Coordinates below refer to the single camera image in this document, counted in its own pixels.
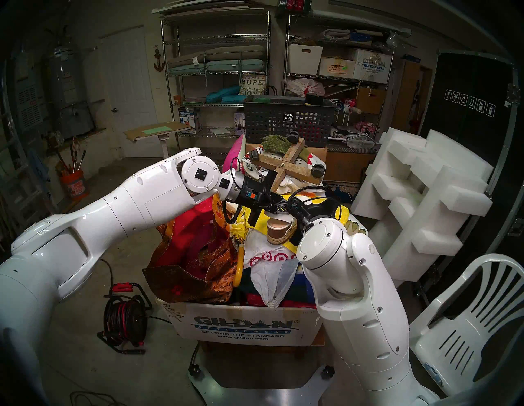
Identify white red-print plastic bag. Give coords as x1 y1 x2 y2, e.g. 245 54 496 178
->
244 227 301 308

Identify white foam packing block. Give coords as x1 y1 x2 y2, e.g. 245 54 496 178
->
352 127 494 283

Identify red black cable reel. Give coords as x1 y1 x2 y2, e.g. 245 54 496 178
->
97 282 153 355

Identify white plastic chair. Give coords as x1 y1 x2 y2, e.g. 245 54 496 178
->
409 254 524 404

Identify HOPE text pillow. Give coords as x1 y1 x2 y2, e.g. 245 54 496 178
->
239 74 267 97

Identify chrome wire shelf with boxes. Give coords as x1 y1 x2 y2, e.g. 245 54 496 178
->
284 14 395 131

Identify green knit gloves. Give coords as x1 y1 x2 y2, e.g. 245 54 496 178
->
262 134 309 160

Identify yellow curved handle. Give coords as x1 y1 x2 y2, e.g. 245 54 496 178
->
233 244 245 288

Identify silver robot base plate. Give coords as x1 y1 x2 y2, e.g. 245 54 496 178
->
188 364 340 406

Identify black plastic mesh basket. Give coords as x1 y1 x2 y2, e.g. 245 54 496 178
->
244 95 338 148

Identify small Gildan cardboard box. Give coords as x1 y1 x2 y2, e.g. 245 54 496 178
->
353 48 393 84

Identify dark blue fabric bag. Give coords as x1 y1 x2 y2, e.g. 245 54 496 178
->
239 266 316 305

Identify crumpled clear plastic bag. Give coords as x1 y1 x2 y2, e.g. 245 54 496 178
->
342 133 377 150

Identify beige seat cushion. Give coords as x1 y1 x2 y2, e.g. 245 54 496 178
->
167 52 207 69
205 45 265 62

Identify pink white plastic bag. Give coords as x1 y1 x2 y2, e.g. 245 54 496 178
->
287 78 326 97

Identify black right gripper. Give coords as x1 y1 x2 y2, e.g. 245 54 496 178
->
286 196 328 230

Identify white storage bin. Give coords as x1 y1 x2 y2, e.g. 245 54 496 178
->
289 43 323 75

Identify blue white product box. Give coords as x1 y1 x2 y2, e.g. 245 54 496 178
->
179 106 202 133

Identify black flight case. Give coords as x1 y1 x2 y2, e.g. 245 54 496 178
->
418 51 524 287

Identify large brown box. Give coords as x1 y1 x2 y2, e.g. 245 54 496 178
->
325 145 377 184

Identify red fabric item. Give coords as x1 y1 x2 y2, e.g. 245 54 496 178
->
246 293 318 309

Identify large Gildan cardboard box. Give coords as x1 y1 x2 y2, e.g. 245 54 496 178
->
158 297 324 347

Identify brown cardboard box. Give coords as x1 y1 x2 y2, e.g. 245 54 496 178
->
355 86 386 114

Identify black floor cable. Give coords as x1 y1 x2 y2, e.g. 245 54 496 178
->
70 391 117 406

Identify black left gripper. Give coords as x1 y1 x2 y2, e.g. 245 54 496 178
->
233 170 289 228

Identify grey water heater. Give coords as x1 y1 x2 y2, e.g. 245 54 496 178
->
51 45 95 138

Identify teal seat cushion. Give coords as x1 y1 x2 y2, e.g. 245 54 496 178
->
169 59 266 74

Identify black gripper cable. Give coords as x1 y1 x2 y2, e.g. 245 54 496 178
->
222 198 247 225
287 185 343 223

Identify white door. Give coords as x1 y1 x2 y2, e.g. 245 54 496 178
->
99 25 162 158

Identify tan wooden board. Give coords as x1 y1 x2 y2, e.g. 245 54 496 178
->
393 59 422 131

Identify red orange patterned bag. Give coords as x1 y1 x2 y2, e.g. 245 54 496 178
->
142 196 240 304

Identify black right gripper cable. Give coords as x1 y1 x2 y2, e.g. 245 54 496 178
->
287 185 343 223

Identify white stand cardboard-top table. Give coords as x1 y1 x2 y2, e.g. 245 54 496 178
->
124 121 193 160

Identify orange bucket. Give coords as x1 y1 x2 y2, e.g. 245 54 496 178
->
61 169 86 199

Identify wooden cross caster dolly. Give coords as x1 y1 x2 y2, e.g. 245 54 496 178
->
246 137 326 193

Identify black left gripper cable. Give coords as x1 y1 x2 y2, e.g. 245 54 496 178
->
222 198 247 225

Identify white strap wedge sandal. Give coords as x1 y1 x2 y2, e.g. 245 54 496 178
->
265 214 299 245

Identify small labelled cardboard box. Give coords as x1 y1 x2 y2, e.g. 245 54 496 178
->
318 56 356 78

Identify turquoise folded cushion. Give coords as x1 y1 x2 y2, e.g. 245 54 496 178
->
206 85 241 104

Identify flat white boards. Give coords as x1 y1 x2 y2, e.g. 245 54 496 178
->
151 0 254 15

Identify chrome wire shelf with cushions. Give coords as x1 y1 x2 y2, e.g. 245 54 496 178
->
160 10 271 164

